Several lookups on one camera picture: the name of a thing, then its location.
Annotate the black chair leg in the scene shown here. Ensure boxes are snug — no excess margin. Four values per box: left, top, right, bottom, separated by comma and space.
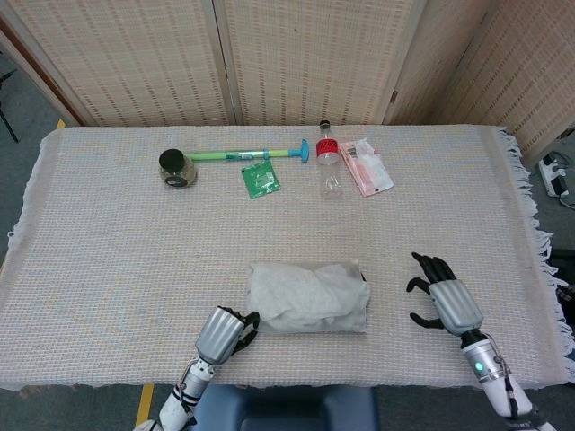
0, 66, 20, 145

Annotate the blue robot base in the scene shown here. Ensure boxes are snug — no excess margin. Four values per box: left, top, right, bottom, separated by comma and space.
190, 383, 381, 431

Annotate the white towel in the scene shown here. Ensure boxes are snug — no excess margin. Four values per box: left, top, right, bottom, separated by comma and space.
249, 261, 367, 333

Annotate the glass jar with black lid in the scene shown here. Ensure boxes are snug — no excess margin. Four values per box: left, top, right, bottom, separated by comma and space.
158, 148, 198, 189

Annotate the woven pale tablecloth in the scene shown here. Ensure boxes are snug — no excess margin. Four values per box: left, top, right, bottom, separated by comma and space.
0, 124, 571, 391

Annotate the clear bag with white cloth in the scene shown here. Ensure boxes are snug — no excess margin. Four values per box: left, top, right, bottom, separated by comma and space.
245, 259, 373, 337

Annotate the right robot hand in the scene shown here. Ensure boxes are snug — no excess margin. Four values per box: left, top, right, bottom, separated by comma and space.
406, 251, 485, 338

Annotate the clear bottle with red label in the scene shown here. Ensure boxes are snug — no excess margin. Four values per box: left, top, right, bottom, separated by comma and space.
315, 119, 344, 199

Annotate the green and blue water pump toy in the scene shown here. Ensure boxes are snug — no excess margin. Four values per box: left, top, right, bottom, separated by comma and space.
184, 138, 312, 164

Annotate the white power strip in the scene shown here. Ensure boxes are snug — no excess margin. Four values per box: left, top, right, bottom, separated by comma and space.
538, 152, 572, 198

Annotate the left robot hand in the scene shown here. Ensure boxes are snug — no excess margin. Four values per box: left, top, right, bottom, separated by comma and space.
193, 305, 261, 365

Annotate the woven folding screen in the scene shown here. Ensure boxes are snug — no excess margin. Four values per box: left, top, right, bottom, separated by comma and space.
0, 0, 575, 168

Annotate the green foil sachet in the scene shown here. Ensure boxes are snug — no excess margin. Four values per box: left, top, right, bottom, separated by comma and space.
241, 162, 282, 199

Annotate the pink and white plastic packet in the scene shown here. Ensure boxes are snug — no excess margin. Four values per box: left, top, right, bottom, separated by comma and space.
337, 137, 395, 198

